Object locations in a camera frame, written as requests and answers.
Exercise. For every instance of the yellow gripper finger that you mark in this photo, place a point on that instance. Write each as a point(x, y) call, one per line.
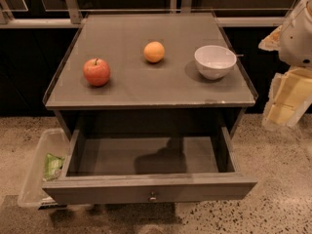
point(289, 97)
point(271, 42)

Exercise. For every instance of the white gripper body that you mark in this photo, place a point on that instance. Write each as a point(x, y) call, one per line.
point(297, 43)

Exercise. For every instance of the red apple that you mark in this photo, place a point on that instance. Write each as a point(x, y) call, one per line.
point(96, 71)

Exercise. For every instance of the metal drawer knob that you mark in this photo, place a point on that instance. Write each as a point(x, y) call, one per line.
point(152, 198)

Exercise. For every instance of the open grey top drawer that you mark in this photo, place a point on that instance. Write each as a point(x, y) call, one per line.
point(111, 170)

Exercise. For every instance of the white bowl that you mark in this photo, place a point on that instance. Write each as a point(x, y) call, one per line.
point(214, 62)

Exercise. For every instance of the orange fruit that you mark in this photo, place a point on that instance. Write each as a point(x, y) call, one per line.
point(154, 52)

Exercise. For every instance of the grey cabinet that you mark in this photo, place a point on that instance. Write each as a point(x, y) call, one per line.
point(172, 82)

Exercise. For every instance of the green snack bag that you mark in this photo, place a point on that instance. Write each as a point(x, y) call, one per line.
point(52, 167)

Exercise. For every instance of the clear plastic bin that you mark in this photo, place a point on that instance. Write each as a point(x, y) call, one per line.
point(32, 195)

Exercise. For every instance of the metal railing frame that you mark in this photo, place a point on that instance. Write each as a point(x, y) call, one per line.
point(73, 13)

